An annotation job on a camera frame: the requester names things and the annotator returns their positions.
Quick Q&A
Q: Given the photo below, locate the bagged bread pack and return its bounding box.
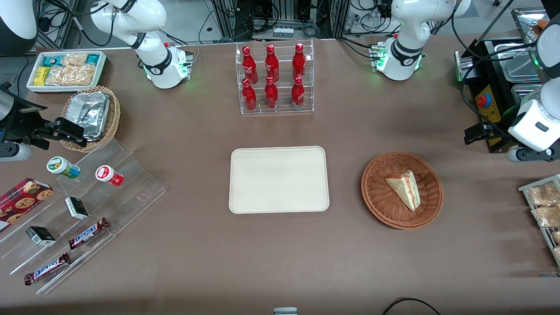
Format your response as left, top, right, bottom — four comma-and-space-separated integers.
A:
526, 181, 560, 207
531, 205, 560, 228

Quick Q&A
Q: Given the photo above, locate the green lidded cup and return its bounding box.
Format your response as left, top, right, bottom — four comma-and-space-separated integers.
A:
47, 156, 81, 179

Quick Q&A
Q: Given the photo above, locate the silver foil container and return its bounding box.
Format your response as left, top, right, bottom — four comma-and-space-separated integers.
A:
66, 92, 111, 142

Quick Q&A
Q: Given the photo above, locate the silver metal block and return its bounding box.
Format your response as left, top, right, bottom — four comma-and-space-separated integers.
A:
454, 50, 480, 84

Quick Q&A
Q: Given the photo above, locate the small steel pan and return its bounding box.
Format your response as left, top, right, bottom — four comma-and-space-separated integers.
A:
511, 83, 544, 110

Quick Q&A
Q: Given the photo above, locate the cream plastic serving tray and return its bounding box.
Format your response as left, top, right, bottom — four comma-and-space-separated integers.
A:
229, 146, 330, 214

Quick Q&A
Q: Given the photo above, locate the large steel pan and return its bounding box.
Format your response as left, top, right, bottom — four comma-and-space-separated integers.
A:
483, 39, 541, 83

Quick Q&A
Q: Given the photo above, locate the clear acrylic step display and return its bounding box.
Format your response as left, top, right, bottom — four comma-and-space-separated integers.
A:
0, 138, 167, 294

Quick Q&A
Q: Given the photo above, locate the clear cracker bag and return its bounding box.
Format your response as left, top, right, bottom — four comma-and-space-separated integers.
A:
61, 53, 88, 67
45, 65, 96, 86

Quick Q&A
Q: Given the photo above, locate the white rectangular snack bin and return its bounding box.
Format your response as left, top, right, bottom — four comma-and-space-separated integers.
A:
26, 51, 107, 94

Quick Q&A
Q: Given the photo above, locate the light tan wicker basket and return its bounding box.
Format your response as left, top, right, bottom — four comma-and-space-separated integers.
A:
60, 86, 121, 153

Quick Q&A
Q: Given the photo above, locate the brown round wicker basket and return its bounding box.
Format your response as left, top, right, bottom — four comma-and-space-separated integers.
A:
361, 151, 444, 230

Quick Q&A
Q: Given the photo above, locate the triangular sandwich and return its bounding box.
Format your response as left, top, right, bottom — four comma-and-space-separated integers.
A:
385, 171, 421, 212

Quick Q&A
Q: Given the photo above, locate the tray of wrapped snacks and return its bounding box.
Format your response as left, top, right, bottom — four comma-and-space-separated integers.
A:
518, 174, 560, 267

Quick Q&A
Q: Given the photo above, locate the snickers chocolate bar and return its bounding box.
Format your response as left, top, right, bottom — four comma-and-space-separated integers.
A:
24, 252, 71, 286
68, 217, 110, 250

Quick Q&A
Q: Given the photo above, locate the red lidded cup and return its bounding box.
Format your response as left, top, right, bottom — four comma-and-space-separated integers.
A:
95, 165, 124, 187

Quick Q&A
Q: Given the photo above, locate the black cable loop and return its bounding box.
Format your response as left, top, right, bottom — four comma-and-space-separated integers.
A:
381, 297, 442, 315

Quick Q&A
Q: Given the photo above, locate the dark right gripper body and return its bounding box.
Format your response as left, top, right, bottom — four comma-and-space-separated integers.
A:
0, 85, 47, 144

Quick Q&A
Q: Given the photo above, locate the yellow snack pack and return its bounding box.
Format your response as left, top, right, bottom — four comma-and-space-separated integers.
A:
34, 66, 51, 87

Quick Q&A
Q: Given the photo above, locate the red cola bottle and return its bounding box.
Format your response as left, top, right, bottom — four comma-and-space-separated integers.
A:
265, 44, 280, 83
264, 76, 279, 109
292, 43, 306, 80
242, 79, 258, 111
291, 77, 305, 108
242, 46, 258, 84

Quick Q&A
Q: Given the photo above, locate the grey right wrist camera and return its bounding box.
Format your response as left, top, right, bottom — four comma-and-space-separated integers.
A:
0, 143, 32, 162

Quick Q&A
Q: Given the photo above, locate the red plaid cookie box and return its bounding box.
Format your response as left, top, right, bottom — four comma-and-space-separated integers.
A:
0, 177, 54, 233

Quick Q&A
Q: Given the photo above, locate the clear acrylic bottle rack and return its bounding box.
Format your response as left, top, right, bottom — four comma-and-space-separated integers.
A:
235, 39, 315, 115

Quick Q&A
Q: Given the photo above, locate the small black carton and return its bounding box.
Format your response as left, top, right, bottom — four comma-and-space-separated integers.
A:
65, 197, 89, 220
25, 226, 56, 246

